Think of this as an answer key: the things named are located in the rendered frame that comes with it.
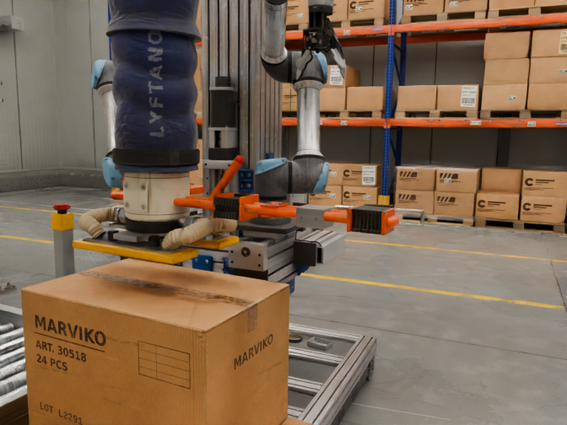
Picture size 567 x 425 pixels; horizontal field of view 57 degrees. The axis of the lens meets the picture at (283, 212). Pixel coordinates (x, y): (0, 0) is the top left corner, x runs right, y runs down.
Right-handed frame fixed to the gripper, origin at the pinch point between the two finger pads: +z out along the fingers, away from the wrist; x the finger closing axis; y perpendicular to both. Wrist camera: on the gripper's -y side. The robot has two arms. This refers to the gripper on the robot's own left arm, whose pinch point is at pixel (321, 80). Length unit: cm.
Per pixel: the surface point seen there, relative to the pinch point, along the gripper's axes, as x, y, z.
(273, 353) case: -1, 31, 75
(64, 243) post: -121, -13, 65
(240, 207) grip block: -4, 44, 33
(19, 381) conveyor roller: -89, 38, 98
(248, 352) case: -2, 44, 69
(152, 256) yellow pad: -23, 53, 46
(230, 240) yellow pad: -15, 29, 45
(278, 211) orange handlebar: 6, 44, 34
